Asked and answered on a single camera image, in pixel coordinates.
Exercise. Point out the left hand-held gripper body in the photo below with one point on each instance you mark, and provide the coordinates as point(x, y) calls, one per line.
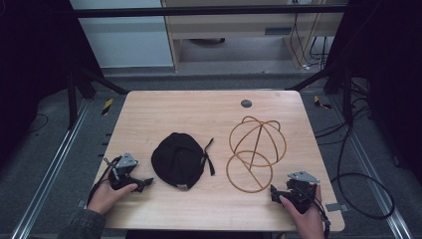
point(125, 163)

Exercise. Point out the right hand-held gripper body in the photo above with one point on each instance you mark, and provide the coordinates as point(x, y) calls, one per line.
point(303, 191)

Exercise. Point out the person's right hand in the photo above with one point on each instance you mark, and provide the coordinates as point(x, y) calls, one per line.
point(308, 222)

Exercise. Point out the person's left hand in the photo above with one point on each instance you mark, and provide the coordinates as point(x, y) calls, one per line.
point(107, 197)

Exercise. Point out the black cap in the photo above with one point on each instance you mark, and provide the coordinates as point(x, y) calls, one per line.
point(177, 161)

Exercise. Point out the yellow black tape strip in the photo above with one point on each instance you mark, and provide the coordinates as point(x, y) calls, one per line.
point(321, 103)
point(107, 106)

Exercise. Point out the black metal stand leg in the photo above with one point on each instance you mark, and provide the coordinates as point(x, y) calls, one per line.
point(347, 96)
point(71, 99)

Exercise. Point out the grey round table grommet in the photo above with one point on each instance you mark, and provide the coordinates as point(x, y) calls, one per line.
point(246, 103)

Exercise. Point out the white cabinet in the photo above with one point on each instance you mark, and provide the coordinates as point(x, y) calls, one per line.
point(126, 43)

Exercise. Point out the black curtain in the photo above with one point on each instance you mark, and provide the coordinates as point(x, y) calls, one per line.
point(33, 73)
point(391, 83)

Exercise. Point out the light wooden desk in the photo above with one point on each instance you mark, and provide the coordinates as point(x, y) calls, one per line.
point(232, 28)

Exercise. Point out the grey metal table bracket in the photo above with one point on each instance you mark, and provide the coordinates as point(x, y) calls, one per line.
point(81, 203)
point(336, 207)

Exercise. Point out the metal floor rail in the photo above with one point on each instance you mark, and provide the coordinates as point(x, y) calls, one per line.
point(375, 172)
point(49, 172)

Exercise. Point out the black horizontal frame bar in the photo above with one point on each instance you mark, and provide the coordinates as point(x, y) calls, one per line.
point(199, 11)

